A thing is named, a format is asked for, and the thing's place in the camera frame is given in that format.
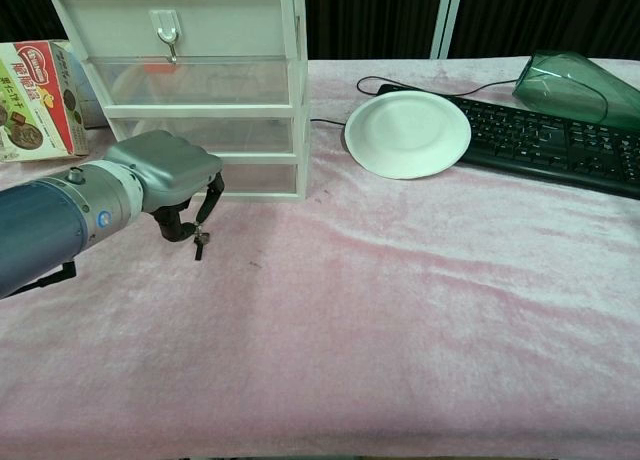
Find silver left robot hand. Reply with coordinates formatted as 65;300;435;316
104;129;226;244

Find small metal key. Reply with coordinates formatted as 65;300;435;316
191;224;212;263

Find clear plastic drawer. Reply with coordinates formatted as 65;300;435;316
219;163;297;194
110;115;294;156
85;55;294;106

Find white plastic drawer unit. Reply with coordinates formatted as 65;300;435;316
45;0;311;204

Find metal hook on white base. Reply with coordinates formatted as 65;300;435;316
149;9;179;63

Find red and green cookie box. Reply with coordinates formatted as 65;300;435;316
0;39;91;164

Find pink plush tablecloth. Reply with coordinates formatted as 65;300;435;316
0;57;640;457

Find white paper plate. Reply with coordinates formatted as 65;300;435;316
343;90;472;180

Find black computer keyboard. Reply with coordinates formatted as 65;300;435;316
375;83;640;200

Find green plastic spray bottle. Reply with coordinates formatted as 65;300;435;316
512;50;640;134

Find thin black keyboard cable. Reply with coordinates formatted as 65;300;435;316
309;75;522;129

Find white frame post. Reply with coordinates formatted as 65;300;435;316
429;0;464;60

